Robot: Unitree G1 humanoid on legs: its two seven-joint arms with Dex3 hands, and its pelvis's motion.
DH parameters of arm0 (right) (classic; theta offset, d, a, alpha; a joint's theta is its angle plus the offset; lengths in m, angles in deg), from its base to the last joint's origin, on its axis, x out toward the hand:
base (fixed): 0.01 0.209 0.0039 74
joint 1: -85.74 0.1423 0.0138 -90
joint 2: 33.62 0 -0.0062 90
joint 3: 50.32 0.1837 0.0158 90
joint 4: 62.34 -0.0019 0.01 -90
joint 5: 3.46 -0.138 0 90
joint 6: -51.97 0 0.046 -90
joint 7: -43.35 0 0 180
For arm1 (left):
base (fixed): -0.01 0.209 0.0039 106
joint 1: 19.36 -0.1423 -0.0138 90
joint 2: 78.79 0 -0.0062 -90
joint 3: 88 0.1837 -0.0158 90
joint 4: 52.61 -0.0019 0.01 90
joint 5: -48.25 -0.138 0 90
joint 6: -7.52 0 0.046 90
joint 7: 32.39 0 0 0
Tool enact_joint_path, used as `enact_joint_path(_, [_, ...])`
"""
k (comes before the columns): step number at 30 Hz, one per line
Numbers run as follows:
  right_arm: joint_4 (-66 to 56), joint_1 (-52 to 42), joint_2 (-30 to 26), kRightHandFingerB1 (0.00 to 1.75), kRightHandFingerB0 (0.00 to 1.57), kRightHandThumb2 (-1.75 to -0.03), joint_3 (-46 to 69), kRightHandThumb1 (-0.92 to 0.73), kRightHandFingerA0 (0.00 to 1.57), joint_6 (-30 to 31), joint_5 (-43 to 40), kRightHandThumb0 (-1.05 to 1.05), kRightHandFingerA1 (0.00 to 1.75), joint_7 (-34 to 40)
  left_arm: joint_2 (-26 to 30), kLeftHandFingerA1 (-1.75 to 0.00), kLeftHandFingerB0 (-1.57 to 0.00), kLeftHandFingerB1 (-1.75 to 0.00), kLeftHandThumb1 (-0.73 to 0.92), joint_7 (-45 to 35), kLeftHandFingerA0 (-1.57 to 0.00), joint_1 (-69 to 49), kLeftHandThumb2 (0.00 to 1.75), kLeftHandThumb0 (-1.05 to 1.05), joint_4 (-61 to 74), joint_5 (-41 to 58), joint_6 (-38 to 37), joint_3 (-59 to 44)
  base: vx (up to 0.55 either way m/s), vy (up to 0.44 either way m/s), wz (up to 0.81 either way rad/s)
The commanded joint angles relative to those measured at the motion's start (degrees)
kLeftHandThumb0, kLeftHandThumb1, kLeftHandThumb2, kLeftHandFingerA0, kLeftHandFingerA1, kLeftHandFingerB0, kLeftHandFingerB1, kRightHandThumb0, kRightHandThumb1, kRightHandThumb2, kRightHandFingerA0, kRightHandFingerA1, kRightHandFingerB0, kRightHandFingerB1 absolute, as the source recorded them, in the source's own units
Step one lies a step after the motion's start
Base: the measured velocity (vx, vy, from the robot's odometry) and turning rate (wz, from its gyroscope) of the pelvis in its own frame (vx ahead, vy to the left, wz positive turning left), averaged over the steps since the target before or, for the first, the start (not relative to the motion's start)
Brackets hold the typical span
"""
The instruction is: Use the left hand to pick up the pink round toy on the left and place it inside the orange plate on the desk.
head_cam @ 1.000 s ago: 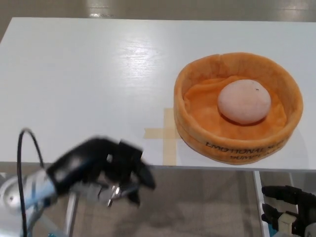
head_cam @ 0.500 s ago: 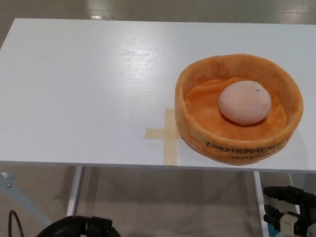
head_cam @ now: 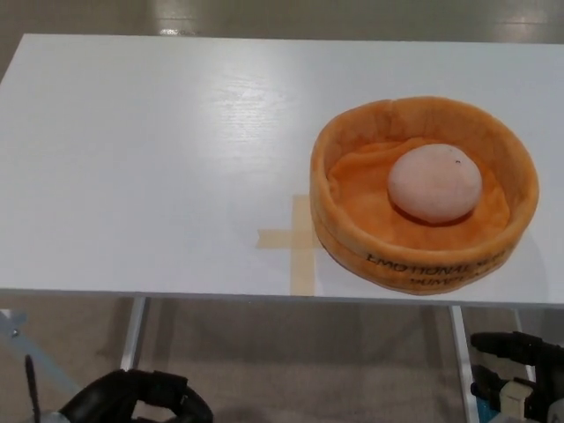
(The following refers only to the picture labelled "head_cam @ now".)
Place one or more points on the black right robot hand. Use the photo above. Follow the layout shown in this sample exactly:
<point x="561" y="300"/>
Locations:
<point x="548" y="370"/>

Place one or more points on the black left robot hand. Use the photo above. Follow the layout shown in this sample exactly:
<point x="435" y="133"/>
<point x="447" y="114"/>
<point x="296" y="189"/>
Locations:
<point x="110" y="396"/>

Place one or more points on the pink round plush toy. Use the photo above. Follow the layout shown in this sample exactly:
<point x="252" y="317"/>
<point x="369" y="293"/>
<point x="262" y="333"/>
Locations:
<point x="434" y="180"/>

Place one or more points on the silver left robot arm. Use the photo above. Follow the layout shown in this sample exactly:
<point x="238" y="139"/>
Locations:
<point x="46" y="417"/>

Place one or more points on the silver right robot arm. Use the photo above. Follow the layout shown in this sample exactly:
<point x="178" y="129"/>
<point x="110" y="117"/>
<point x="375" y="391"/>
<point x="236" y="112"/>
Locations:
<point x="557" y="415"/>

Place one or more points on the orange plush round plate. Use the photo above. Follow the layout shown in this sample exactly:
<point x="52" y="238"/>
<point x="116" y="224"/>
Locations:
<point x="352" y="194"/>

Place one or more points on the thin white table leg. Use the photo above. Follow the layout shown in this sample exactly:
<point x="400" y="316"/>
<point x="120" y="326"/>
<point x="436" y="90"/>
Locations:
<point x="520" y="321"/>

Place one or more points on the grey diagonal table brace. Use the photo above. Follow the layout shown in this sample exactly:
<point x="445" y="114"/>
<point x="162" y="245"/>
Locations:
<point x="35" y="352"/>

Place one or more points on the short beige masking tape strip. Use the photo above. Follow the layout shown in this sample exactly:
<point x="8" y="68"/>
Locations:
<point x="275" y="239"/>

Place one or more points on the long beige masking tape strip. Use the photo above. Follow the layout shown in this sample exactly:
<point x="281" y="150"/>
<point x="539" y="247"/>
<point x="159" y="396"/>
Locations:
<point x="302" y="269"/>

